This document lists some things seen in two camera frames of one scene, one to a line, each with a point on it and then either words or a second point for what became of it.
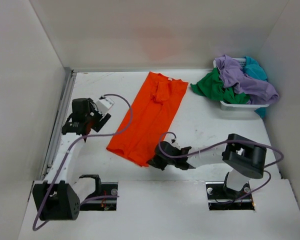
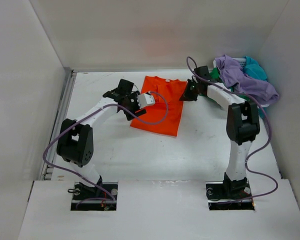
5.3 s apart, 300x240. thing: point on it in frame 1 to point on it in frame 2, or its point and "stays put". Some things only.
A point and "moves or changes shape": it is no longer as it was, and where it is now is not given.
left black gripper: (99, 123) to (136, 111)
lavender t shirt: (233, 75) stays put
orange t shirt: (153, 110) moves or changes shape
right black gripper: (156, 162) to (187, 96)
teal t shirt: (254, 69) stays put
